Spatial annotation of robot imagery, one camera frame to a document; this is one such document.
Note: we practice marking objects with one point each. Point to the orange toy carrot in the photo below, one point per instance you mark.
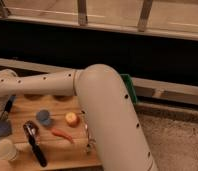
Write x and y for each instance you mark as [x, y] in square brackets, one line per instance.
[62, 134]

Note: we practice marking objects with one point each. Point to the toy apple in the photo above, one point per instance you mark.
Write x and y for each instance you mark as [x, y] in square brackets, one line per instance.
[72, 119]

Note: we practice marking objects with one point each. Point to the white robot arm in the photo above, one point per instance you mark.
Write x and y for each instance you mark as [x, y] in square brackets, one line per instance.
[111, 117]

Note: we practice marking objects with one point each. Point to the small blue cup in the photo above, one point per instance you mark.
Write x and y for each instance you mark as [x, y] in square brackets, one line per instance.
[43, 117]

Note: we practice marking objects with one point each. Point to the black ice cream scoop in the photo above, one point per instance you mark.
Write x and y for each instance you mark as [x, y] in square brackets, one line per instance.
[31, 131]

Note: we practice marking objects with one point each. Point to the metal whisk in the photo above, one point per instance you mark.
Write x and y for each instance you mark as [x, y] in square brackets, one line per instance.
[90, 140]

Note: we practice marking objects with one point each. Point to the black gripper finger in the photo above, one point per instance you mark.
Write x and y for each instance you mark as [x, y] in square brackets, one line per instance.
[9, 104]

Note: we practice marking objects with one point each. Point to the green plastic tray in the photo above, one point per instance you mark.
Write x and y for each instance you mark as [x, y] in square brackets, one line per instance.
[130, 87]

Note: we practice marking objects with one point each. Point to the white paper cup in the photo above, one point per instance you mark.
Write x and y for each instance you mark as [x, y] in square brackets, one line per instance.
[8, 150]

